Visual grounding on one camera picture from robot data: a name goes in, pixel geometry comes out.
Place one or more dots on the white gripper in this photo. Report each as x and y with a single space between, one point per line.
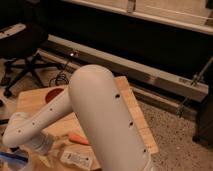
41 144

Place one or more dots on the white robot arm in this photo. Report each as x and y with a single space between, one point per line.
93 96

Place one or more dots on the blue white plastic bag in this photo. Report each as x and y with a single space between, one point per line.
16 160

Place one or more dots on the orange carrot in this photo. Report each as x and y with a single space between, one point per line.
73 137

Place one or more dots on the wooden cutting board table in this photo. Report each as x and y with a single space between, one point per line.
33 100

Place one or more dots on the red bowl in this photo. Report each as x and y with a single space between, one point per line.
52 94

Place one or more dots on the black office chair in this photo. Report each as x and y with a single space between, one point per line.
18 46

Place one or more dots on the metal floor rail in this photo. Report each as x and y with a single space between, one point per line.
181 86

